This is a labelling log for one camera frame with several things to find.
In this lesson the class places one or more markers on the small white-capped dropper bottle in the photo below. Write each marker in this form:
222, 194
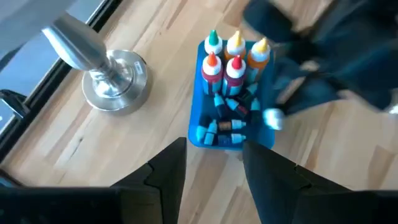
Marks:
255, 105
200, 133
211, 129

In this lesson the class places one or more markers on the white-shaded silver table lamp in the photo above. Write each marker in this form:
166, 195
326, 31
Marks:
115, 81

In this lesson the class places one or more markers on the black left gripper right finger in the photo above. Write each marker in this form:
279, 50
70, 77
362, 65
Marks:
273, 186

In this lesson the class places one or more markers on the black table edge rail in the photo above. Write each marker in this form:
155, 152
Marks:
37, 98

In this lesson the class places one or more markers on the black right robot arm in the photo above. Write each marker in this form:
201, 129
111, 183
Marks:
367, 25

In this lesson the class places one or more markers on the large green-tipped colouring bottle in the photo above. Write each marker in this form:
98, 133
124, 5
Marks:
213, 43

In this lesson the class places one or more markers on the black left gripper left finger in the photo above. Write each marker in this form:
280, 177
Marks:
155, 193

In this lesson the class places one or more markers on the large red Chefmaster bottle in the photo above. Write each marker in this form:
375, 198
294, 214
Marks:
235, 70

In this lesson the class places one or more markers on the small red-striped dropper bottle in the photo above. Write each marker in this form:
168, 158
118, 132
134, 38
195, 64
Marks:
231, 104

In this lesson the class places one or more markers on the large orange-tipped colouring bottle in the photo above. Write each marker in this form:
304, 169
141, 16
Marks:
212, 68

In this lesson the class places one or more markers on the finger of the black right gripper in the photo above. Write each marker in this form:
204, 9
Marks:
317, 96
289, 62

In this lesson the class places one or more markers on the blue plastic bin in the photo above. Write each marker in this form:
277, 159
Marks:
197, 102

